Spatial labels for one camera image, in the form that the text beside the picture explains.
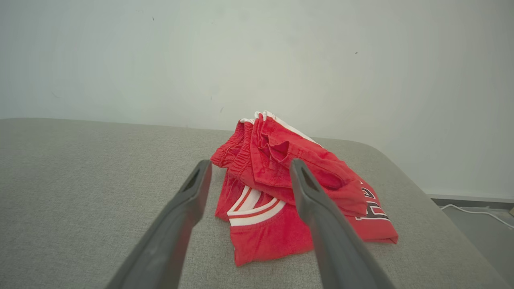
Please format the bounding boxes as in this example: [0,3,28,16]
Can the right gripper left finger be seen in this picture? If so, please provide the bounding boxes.
[105,159,213,289]

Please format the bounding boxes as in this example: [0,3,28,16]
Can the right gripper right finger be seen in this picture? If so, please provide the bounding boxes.
[290,158,396,289]

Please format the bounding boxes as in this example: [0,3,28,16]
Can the red Bulls basketball jersey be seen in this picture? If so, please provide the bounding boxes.
[215,173,399,268]

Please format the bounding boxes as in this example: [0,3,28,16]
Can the red shorts white trim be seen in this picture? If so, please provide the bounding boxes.
[210,111,368,216]

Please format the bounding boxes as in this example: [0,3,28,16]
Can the white floor cable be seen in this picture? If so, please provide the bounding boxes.
[439,204,514,230]

